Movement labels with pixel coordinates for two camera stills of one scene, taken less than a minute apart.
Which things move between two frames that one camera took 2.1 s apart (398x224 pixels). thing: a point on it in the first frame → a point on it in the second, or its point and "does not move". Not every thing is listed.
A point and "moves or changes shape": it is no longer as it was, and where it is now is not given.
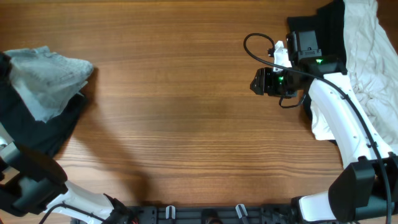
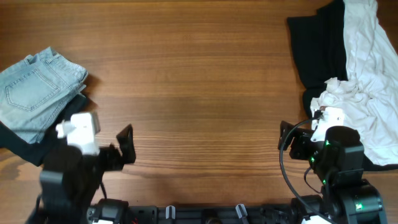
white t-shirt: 372,70 does not move
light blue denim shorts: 47,80 moves or changes shape
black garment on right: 329,24 does not move
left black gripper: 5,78 → 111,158
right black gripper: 268,81 → 298,144
